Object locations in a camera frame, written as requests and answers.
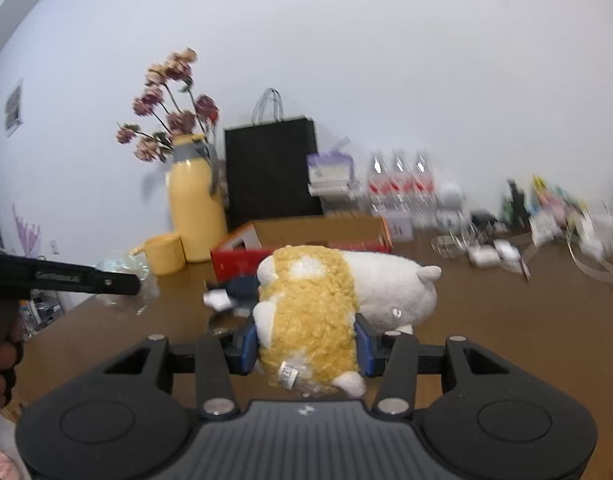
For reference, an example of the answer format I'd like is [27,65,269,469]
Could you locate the middle water bottle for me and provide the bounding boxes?
[390,150,413,212]

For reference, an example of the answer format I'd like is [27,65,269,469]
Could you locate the yellow mug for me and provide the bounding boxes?
[128,233,186,276]

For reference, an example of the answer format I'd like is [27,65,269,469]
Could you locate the red cardboard box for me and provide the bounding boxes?
[211,216,393,282]

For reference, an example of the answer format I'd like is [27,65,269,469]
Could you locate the white earbuds case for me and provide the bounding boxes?
[468,246,501,269]

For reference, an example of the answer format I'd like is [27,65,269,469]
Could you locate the navy blue pouch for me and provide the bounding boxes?
[202,275,260,312]

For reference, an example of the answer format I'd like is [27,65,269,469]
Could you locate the dried pink flowers bouquet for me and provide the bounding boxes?
[116,48,220,162]

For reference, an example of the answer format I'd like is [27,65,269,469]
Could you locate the yellow white plush toy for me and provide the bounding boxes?
[252,246,442,399]

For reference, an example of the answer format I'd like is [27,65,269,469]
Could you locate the black paper shopping bag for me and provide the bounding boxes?
[224,88,323,230]

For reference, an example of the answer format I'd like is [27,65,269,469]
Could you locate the white round camera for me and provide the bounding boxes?
[435,182,466,233]

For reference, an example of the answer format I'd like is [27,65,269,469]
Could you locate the purple white tissue pack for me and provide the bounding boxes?
[306,151,358,198]

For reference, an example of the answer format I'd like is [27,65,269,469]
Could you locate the yellow thermos jug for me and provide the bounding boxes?
[168,134,227,263]

